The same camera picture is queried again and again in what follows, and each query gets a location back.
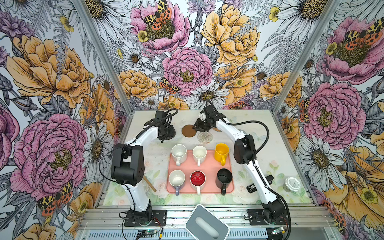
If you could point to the wooden mallet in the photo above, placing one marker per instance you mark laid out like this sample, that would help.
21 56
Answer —
150 184

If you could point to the yellow mug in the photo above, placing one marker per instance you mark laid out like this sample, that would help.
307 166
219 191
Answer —
221 153

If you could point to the white patterned round coaster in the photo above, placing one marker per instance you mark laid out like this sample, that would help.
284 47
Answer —
205 138

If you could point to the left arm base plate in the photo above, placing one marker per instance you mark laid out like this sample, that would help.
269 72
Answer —
156 218

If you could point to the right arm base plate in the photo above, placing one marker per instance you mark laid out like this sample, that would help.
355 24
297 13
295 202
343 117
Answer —
256 218

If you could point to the dark brown round coaster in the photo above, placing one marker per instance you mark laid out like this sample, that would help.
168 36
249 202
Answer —
188 131

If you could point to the black mug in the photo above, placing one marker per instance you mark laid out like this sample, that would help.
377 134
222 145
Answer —
223 180

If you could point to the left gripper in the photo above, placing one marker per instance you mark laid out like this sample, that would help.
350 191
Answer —
171 134

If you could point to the black stapler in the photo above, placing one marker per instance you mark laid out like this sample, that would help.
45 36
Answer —
252 188

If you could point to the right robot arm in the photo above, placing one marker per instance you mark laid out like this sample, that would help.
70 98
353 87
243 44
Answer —
245 153

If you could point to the white mug purple handle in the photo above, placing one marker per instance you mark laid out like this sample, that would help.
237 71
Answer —
177 180

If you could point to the white mug back middle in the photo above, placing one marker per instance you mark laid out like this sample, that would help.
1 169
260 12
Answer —
199 154

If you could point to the red inside white mug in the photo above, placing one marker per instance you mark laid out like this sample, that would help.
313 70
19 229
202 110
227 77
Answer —
198 180

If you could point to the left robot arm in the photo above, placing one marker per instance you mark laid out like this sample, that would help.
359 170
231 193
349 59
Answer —
128 165

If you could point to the pink tray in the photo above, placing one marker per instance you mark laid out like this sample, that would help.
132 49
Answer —
209 167

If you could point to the white mug back left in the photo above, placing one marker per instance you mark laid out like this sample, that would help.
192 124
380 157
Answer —
179 154

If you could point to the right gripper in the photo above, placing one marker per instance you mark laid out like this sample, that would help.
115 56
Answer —
199 125

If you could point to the grey tissue box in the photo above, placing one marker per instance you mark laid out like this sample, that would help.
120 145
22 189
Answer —
203 225

